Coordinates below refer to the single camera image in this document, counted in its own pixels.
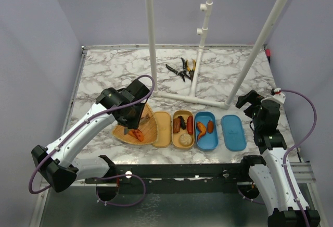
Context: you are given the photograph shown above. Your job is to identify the white steamed bun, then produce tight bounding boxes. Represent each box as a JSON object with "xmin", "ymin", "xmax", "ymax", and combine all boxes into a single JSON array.
[{"xmin": 179, "ymin": 134, "xmax": 193, "ymax": 146}]

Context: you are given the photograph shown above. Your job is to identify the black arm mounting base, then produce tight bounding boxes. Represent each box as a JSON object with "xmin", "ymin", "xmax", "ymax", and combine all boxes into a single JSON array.
[{"xmin": 84, "ymin": 155, "xmax": 266, "ymax": 199}]

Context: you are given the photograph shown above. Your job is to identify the black pruning shears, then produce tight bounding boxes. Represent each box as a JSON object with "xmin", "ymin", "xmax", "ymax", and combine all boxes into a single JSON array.
[{"xmin": 165, "ymin": 57, "xmax": 192, "ymax": 82}]

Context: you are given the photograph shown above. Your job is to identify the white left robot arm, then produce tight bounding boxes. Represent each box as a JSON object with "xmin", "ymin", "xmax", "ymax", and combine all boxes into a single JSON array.
[{"xmin": 29, "ymin": 78, "xmax": 153, "ymax": 194}]

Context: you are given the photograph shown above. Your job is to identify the orange chicken wing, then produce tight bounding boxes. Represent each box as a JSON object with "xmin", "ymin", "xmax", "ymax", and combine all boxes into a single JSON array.
[{"xmin": 196, "ymin": 121, "xmax": 207, "ymax": 140}]

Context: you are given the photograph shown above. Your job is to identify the beige lunch box lid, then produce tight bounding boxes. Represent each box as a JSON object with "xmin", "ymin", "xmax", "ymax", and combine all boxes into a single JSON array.
[{"xmin": 152, "ymin": 111, "xmax": 171, "ymax": 148}]

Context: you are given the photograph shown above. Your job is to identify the yellow handled pliers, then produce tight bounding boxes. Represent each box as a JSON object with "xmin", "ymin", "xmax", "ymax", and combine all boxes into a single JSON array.
[{"xmin": 186, "ymin": 59, "xmax": 196, "ymax": 81}]

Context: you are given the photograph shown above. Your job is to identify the orange fried chicken piece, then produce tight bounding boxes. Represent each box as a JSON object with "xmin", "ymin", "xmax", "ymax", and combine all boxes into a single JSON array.
[{"xmin": 129, "ymin": 129, "xmax": 144, "ymax": 142}]

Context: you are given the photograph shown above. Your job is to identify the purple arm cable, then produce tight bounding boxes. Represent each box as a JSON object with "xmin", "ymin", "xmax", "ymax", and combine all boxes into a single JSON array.
[
  {"xmin": 28, "ymin": 74, "xmax": 156, "ymax": 207},
  {"xmin": 238, "ymin": 89, "xmax": 317, "ymax": 227}
]

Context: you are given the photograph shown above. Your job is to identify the beige lunch box base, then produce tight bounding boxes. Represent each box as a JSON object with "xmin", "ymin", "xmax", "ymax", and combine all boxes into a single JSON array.
[{"xmin": 171, "ymin": 110, "xmax": 195, "ymax": 150}]

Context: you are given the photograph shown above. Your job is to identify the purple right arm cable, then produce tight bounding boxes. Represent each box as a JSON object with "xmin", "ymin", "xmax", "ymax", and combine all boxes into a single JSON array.
[{"xmin": 238, "ymin": 89, "xmax": 317, "ymax": 227}]

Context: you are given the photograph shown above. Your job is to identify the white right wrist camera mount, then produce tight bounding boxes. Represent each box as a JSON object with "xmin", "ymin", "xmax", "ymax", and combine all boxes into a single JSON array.
[{"xmin": 261, "ymin": 88, "xmax": 286, "ymax": 106}]

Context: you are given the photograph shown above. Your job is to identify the red sausage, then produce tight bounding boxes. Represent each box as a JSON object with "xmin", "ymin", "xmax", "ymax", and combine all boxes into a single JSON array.
[{"xmin": 186, "ymin": 116, "xmax": 194, "ymax": 135}]

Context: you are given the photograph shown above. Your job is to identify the blue lunch box base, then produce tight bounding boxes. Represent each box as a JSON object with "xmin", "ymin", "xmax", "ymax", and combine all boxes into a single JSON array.
[{"xmin": 194, "ymin": 111, "xmax": 219, "ymax": 151}]

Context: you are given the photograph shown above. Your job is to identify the blue lunch box lid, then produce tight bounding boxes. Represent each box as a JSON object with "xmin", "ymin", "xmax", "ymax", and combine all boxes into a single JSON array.
[{"xmin": 221, "ymin": 115, "xmax": 247, "ymax": 152}]

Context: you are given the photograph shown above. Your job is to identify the brown sausage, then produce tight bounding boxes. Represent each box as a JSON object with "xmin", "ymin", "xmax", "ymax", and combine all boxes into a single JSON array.
[{"xmin": 173, "ymin": 118, "xmax": 181, "ymax": 133}]

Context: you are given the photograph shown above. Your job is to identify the black sea cucumber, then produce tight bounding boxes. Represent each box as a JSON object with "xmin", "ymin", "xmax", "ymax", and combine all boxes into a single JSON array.
[{"xmin": 179, "ymin": 116, "xmax": 187, "ymax": 130}]

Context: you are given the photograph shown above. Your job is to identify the red clamp at table corner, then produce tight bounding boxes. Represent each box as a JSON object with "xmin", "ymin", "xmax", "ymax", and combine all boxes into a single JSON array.
[{"xmin": 265, "ymin": 48, "xmax": 271, "ymax": 62}]

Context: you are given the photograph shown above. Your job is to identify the white PVC pipe frame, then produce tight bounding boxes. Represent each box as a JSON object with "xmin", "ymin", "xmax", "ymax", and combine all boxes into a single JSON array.
[{"xmin": 145, "ymin": 0, "xmax": 288, "ymax": 109}]

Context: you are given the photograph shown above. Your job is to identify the woven bamboo basket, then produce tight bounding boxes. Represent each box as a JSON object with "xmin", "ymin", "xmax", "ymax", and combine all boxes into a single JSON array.
[{"xmin": 112, "ymin": 103, "xmax": 158, "ymax": 145}]

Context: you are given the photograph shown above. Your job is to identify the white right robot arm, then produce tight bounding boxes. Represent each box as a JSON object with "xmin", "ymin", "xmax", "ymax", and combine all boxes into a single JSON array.
[{"xmin": 236, "ymin": 89, "xmax": 321, "ymax": 226}]

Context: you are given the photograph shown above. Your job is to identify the brown fried patty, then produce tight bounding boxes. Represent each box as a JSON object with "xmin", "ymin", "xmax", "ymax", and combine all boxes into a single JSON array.
[{"xmin": 207, "ymin": 120, "xmax": 214, "ymax": 134}]

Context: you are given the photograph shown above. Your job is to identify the aluminium table frame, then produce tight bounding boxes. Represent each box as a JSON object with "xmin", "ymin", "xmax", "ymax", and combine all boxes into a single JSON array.
[{"xmin": 28, "ymin": 45, "xmax": 328, "ymax": 227}]

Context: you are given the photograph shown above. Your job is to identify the metal food tongs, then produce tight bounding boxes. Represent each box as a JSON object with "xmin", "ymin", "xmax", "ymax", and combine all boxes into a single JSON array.
[{"xmin": 123, "ymin": 114, "xmax": 150, "ymax": 135}]

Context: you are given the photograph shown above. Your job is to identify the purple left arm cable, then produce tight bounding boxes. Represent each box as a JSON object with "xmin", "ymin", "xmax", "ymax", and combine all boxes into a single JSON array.
[{"xmin": 28, "ymin": 74, "xmax": 156, "ymax": 207}]

